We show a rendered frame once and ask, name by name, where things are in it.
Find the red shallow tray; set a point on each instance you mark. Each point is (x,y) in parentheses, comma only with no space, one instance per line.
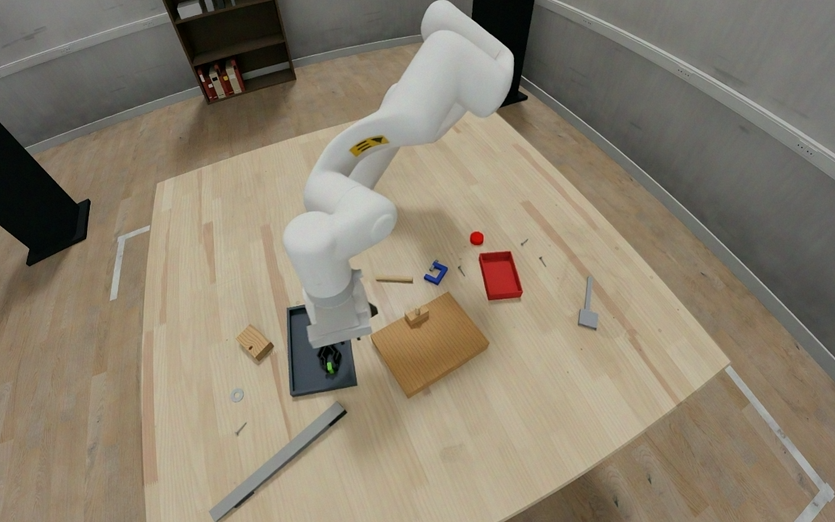
(500,275)

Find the flat wooden board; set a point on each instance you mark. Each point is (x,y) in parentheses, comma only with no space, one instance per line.
(419,355)

